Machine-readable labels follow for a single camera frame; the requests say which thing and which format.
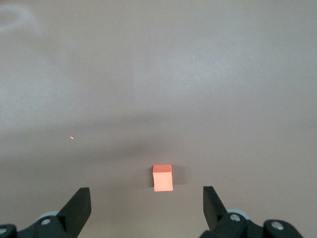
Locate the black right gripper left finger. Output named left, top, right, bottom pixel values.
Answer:
left=0, top=187, right=92, bottom=238

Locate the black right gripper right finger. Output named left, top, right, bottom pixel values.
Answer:
left=200, top=185, right=304, bottom=238

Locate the orange foam block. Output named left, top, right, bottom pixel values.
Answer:
left=152, top=164, right=173, bottom=192

